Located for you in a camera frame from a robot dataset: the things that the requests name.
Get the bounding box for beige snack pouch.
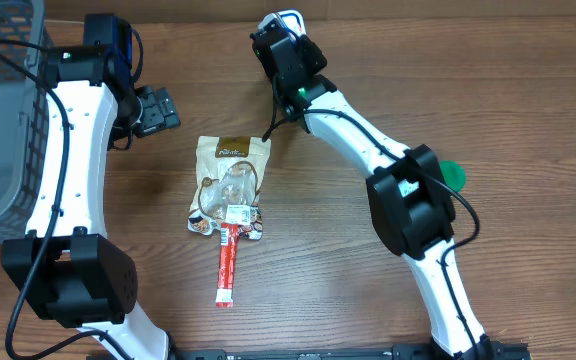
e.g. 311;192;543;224
187;136;271;241

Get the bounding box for red stick snack packet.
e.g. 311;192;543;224
215;223;239;308

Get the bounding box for green lid small jar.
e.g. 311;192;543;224
440;161;467;192

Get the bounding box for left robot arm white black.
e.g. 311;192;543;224
1;14;180;359

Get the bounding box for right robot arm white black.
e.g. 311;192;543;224
250;11;494;359

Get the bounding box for white barcode scanner stand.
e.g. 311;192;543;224
258;9;307;36

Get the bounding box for grey plastic mesh basket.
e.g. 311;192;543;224
0;0;51;243

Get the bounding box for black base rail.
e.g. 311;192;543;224
176;340;533;360

